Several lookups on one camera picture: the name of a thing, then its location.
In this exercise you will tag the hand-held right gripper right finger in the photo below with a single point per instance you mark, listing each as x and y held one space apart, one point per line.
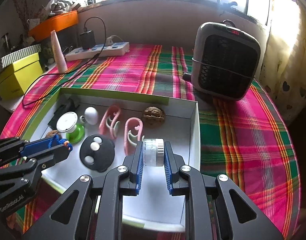
168 170

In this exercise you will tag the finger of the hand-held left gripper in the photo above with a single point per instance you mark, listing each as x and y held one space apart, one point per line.
51 156
35 146

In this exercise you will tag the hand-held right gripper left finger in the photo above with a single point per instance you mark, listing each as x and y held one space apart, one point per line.
139 170

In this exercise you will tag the brown walnut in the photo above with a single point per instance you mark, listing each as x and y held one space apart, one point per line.
52 133
154 116

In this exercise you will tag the small clear jar white cap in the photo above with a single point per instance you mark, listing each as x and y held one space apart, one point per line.
153 152

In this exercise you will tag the pink and white clip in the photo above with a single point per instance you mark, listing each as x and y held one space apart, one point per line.
104 121
126 137

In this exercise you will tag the white and green spool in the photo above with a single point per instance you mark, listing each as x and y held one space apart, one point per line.
66 122

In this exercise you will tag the black round device white buttons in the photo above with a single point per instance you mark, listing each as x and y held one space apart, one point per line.
103 157

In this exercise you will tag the white cardboard box green rim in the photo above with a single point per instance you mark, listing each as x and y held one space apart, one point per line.
173 120

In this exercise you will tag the black device with clear cap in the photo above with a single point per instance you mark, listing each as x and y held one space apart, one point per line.
68 105

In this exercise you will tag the white egg-shaped knob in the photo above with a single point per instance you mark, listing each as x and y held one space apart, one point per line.
91 115

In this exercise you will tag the white side table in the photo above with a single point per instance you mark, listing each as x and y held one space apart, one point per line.
10 105

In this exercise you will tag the yellow box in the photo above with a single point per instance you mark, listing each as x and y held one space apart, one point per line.
18 77

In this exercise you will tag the striped box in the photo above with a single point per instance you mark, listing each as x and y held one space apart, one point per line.
20 55

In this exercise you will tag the pink tube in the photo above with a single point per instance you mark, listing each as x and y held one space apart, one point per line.
59 55

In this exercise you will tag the glass jar dark lid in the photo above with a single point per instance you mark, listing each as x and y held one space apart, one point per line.
5 42

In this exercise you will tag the grey space heater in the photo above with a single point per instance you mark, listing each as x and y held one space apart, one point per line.
225 62

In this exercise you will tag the white power strip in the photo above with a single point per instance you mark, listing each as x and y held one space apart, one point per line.
115 48

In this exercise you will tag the orange box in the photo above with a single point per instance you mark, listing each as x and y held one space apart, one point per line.
53 23

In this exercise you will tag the dried branches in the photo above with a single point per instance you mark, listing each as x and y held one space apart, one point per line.
24 17

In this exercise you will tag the crumpled paper pile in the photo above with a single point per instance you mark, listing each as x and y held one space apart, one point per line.
60 5

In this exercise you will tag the heart print curtain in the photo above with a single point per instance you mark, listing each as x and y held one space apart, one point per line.
288 67

